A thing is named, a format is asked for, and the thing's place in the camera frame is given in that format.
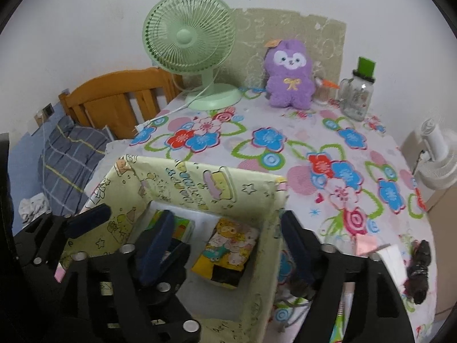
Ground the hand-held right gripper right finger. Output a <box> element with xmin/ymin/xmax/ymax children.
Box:
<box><xmin>281</xmin><ymin>211</ymin><xmax>416</xmax><ymax>343</ymax></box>

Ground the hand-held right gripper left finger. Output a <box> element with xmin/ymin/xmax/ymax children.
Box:
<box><xmin>69</xmin><ymin>210</ymin><xmax>202</xmax><ymax>343</ymax></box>

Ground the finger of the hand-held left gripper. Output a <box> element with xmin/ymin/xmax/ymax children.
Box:
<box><xmin>14</xmin><ymin>205</ymin><xmax>112</xmax><ymax>268</ymax></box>

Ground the yellow cartoon storage box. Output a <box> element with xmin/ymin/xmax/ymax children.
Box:
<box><xmin>59</xmin><ymin>154</ymin><xmax>289</xmax><ymax>343</ymax></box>

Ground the black cloth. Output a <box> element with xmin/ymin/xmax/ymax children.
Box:
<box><xmin>403</xmin><ymin>239</ymin><xmax>434</xmax><ymax>304</ymax></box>

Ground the green tissue packet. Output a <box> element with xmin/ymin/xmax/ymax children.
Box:
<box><xmin>146</xmin><ymin>210</ymin><xmax>195</xmax><ymax>244</ymax></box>

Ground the crumpled white cloth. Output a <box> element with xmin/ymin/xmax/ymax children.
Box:
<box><xmin>19</xmin><ymin>193</ymin><xmax>49</xmax><ymax>222</ymax></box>

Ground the yellow cartoon pouch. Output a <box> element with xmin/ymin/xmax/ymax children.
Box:
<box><xmin>191</xmin><ymin>218</ymin><xmax>259</xmax><ymax>290</ymax></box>

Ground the pink paper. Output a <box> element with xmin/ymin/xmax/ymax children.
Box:
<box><xmin>355</xmin><ymin>235</ymin><xmax>391</xmax><ymax>258</ymax></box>

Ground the grey plaid pillow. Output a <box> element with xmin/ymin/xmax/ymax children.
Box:
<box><xmin>37</xmin><ymin>116</ymin><xmax>117</xmax><ymax>215</ymax></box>

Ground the blue bed sheet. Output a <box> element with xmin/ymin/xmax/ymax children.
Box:
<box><xmin>7</xmin><ymin>114</ymin><xmax>108</xmax><ymax>222</ymax></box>

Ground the floral tablecloth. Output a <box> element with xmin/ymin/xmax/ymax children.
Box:
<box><xmin>80</xmin><ymin>89</ymin><xmax>438</xmax><ymax>343</ymax></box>

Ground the wooden bed headboard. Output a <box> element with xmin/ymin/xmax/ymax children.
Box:
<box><xmin>59</xmin><ymin>67</ymin><xmax>184</xmax><ymax>140</ymax></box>

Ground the cotton swab container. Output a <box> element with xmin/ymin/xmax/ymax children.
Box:
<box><xmin>314</xmin><ymin>77</ymin><xmax>340</xmax><ymax>104</ymax></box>

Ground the glass jar with green lid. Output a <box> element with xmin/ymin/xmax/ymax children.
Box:
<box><xmin>337</xmin><ymin>56</ymin><xmax>377</xmax><ymax>121</ymax></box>

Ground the white standing fan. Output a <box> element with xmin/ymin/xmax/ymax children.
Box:
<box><xmin>410</xmin><ymin>118</ymin><xmax>457</xmax><ymax>190</ymax></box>

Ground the purple plush toy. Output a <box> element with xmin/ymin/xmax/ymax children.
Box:
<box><xmin>264</xmin><ymin>39</ymin><xmax>318</xmax><ymax>109</ymax></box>

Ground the green desk fan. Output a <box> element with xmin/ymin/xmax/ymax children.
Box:
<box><xmin>142</xmin><ymin>0</ymin><xmax>243</xmax><ymax>111</ymax></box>

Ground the green patterned board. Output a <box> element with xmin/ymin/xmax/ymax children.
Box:
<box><xmin>228</xmin><ymin>7</ymin><xmax>347</xmax><ymax>95</ymax></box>

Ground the white fan cable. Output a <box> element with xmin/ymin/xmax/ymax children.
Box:
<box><xmin>137</xmin><ymin>79</ymin><xmax>215</xmax><ymax>129</ymax></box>

